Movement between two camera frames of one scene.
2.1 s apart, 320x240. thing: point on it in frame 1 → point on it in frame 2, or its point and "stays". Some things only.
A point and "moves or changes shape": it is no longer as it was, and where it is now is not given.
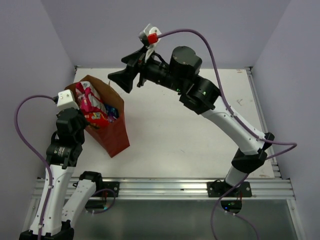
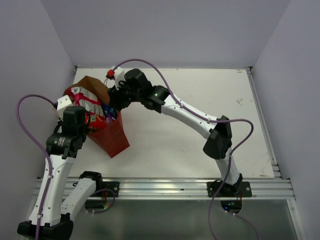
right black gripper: x=123 y=78 → x=116 y=100
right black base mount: x=218 y=189 stays
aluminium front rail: x=263 y=189 stays
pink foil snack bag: x=89 y=100 moves or changes shape
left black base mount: x=113 y=185 stays
